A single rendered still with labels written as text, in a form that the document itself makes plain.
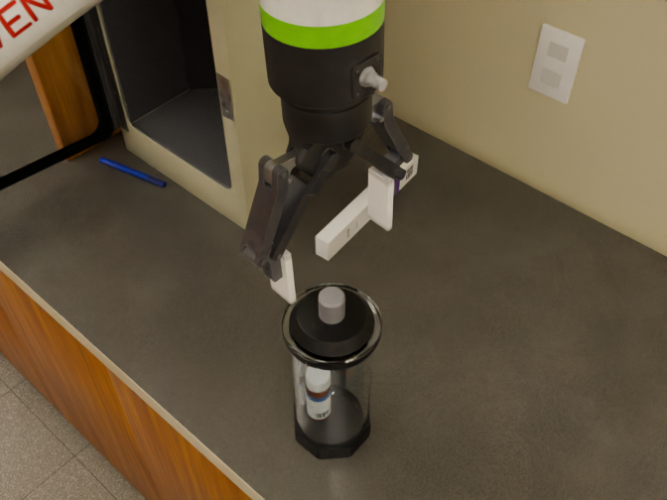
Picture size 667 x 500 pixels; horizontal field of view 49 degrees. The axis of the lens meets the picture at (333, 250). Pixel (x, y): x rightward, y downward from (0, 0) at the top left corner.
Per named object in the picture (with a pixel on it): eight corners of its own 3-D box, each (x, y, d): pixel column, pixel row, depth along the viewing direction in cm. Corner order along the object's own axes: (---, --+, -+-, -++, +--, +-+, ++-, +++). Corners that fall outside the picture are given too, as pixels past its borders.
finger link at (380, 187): (367, 168, 73) (372, 165, 73) (367, 217, 78) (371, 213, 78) (389, 183, 71) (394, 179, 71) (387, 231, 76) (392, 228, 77)
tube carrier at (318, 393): (328, 370, 99) (327, 267, 83) (390, 416, 94) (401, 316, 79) (272, 424, 94) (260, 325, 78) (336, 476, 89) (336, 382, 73)
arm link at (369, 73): (318, -33, 59) (227, 12, 55) (428, 21, 53) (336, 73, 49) (321, 35, 63) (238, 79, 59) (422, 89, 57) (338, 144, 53)
